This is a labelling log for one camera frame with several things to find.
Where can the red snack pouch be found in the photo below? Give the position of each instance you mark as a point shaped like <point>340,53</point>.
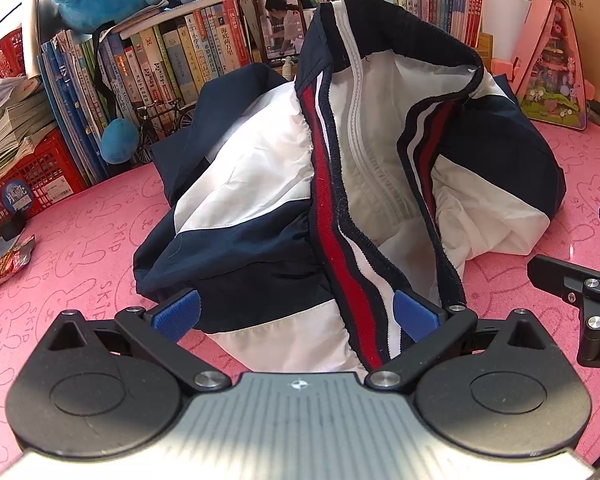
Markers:
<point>10,262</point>

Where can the smartphone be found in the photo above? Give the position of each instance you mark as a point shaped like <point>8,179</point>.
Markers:
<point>280,20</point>

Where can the row of books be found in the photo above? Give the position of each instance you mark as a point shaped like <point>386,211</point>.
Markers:
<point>170,60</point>

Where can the pink toy house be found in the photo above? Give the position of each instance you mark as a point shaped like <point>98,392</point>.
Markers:
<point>555,60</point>

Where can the red plastic crate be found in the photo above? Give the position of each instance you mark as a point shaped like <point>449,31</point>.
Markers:
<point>45,165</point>

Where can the navy white red jacket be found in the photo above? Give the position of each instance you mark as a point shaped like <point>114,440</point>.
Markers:
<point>240,240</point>

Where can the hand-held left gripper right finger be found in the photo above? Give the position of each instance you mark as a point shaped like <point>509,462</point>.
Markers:
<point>415,312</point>

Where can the stack of paper booklets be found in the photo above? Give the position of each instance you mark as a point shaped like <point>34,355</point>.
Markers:
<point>10,125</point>

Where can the miniature bicycle model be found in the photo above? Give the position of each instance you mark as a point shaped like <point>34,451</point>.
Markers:
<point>152,120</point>

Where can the red plastic basket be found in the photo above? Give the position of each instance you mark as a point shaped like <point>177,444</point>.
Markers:
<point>0,57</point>

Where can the small black box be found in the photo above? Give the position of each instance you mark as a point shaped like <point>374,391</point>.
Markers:
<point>12,225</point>

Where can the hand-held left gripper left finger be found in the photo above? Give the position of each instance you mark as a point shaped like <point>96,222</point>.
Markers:
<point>177,312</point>

